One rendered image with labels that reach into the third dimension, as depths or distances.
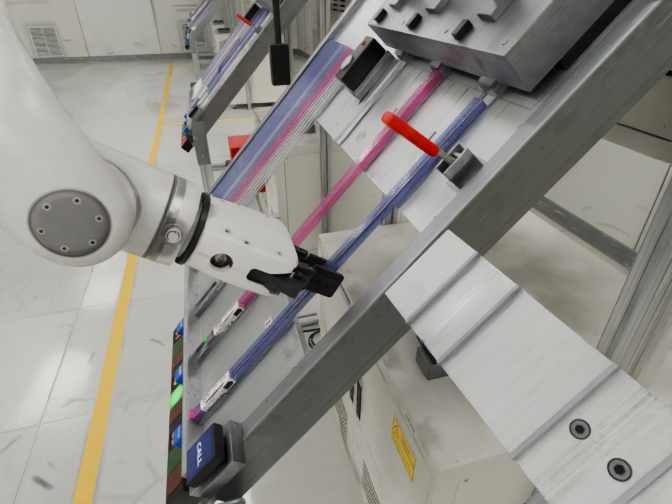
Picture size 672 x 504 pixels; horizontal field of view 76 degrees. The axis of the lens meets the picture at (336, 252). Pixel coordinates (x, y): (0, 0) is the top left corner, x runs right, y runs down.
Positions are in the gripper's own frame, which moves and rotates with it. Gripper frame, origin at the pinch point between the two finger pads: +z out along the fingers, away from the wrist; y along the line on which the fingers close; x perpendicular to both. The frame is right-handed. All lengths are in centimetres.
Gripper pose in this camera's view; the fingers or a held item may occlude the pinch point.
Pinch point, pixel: (320, 275)
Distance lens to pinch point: 49.8
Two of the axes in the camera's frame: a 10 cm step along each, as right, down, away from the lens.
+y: -2.8, -5.1, 8.1
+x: -5.2, 7.9, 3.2
